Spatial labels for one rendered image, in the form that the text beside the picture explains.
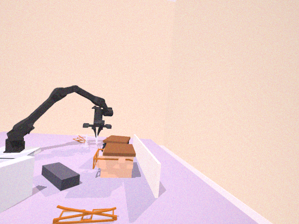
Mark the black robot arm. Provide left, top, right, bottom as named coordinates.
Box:
left=3, top=85, right=114, bottom=153

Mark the white flat panel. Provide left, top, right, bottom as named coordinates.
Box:
left=133, top=134, right=161, bottom=198

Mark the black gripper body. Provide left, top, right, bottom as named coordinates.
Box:
left=83, top=116, right=112, bottom=129

